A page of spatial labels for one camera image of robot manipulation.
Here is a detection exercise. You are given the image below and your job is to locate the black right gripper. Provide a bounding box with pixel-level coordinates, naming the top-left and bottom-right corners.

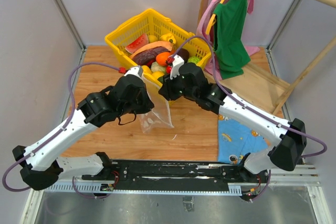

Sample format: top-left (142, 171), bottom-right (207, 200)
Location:
top-left (159, 69), bottom-right (197, 101)

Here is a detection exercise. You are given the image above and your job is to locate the orange persimmon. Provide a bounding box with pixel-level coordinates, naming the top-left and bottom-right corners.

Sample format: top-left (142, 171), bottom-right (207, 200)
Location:
top-left (156, 52), bottom-right (171, 66)

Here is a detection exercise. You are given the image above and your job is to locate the clear polka dot zip bag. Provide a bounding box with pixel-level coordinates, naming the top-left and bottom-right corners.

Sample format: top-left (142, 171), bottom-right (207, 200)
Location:
top-left (139, 73), bottom-right (174, 133)

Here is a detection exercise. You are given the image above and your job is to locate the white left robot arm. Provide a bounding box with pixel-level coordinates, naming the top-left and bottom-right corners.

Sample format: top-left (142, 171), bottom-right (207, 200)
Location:
top-left (13, 75), bottom-right (154, 190)

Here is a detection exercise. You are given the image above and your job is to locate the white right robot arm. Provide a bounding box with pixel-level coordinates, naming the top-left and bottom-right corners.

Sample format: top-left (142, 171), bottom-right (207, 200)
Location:
top-left (159, 63), bottom-right (307, 182)

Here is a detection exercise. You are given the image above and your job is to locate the yellow lemon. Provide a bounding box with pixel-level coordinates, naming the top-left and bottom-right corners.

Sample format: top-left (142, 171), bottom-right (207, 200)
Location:
top-left (152, 71), bottom-right (164, 80)

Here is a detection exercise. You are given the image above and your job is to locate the green custard apple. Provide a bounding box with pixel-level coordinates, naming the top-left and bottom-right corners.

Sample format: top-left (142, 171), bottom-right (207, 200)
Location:
top-left (187, 56), bottom-right (201, 64)

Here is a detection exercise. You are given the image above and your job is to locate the pale green cabbage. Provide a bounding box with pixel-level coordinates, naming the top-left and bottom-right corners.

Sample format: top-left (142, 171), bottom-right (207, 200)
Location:
top-left (150, 61), bottom-right (166, 74)

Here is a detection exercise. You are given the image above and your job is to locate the dark purple mangosteen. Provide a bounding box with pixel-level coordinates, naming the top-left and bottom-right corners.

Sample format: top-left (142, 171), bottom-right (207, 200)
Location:
top-left (177, 48), bottom-right (190, 63)

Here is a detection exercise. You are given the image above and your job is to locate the papaya half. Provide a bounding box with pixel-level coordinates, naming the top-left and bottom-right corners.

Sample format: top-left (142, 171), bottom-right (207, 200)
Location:
top-left (129, 40), bottom-right (174, 59)

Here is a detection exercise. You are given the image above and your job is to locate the yellow bell pepper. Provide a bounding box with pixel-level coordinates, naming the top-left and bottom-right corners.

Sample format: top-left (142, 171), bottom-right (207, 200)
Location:
top-left (160, 33), bottom-right (176, 45)

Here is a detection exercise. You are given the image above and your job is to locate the watermelon slice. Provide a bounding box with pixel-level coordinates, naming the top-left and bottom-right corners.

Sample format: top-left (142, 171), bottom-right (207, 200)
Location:
top-left (125, 33), bottom-right (149, 54)

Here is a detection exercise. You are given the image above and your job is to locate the pink garment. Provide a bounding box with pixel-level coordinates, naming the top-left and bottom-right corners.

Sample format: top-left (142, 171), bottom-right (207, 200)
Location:
top-left (196, 0), bottom-right (259, 80)

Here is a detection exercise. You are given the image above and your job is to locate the yellow plastic basket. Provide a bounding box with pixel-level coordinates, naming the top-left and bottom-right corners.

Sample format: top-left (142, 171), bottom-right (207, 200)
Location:
top-left (104, 8), bottom-right (214, 108)

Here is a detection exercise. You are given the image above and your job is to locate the blue cartoon cloth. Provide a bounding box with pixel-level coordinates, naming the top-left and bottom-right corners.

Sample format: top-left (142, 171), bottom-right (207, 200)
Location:
top-left (217, 115), bottom-right (270, 164)

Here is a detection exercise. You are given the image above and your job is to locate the wooden clothes rack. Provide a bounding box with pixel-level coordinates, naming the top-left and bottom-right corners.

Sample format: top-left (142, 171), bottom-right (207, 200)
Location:
top-left (197, 0), bottom-right (336, 114)

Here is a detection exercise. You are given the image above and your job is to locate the green shirt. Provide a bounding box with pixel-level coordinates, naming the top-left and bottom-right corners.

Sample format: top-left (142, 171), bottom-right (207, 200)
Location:
top-left (214, 0), bottom-right (250, 79)

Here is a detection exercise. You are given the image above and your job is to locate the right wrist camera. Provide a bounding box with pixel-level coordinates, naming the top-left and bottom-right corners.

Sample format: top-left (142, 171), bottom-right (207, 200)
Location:
top-left (166, 55), bottom-right (184, 80)

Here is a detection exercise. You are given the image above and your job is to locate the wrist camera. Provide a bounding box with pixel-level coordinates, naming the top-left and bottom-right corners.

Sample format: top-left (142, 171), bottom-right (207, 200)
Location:
top-left (166, 55), bottom-right (184, 80)
top-left (119, 66), bottom-right (143, 79)

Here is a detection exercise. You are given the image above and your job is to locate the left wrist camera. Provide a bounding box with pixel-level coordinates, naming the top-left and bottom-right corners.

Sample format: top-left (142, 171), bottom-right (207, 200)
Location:
top-left (119, 66), bottom-right (143, 79)

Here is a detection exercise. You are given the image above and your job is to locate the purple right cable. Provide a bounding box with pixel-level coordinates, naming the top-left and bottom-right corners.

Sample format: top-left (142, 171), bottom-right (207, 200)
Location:
top-left (167, 35), bottom-right (328, 204)

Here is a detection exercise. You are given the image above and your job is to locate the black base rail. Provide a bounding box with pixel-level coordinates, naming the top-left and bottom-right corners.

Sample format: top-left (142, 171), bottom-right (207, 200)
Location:
top-left (81, 159), bottom-right (267, 193)

